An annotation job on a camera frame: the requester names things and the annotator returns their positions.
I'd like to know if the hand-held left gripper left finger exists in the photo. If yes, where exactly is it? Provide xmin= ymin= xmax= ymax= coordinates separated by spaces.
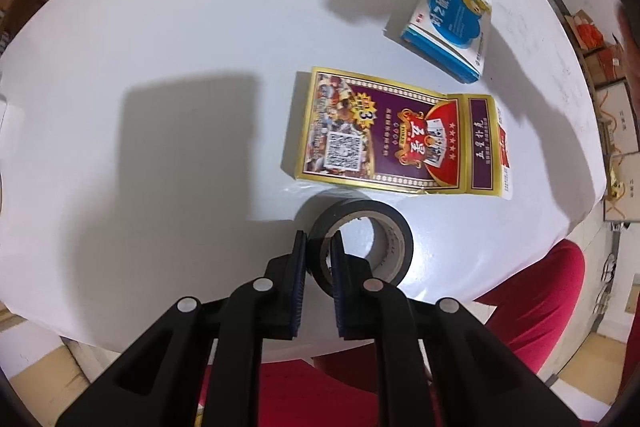
xmin=55 ymin=229 xmax=307 ymax=427

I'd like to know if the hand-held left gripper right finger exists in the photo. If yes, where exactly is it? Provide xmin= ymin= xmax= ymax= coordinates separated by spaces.
xmin=330 ymin=229 xmax=583 ymax=427

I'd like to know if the black tape roll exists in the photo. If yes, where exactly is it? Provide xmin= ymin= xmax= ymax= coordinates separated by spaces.
xmin=306 ymin=199 xmax=415 ymax=303

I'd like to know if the blue medicine box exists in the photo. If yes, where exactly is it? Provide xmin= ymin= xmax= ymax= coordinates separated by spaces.
xmin=400 ymin=0 xmax=493 ymax=85

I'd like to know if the open cardboard box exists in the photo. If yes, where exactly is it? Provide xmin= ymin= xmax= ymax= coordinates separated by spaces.
xmin=565 ymin=9 xmax=608 ymax=55

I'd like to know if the purple gold playing card box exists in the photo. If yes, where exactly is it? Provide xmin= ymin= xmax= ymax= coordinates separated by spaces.
xmin=292 ymin=67 xmax=516 ymax=200

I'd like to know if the white top wooden table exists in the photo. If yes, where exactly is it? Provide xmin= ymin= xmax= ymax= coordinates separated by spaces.
xmin=0 ymin=0 xmax=601 ymax=365

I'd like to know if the person's right leg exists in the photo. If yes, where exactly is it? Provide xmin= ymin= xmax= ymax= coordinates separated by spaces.
xmin=480 ymin=239 xmax=586 ymax=358

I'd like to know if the large printed cardboard box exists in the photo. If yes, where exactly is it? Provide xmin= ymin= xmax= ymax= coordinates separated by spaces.
xmin=582 ymin=47 xmax=640 ymax=223

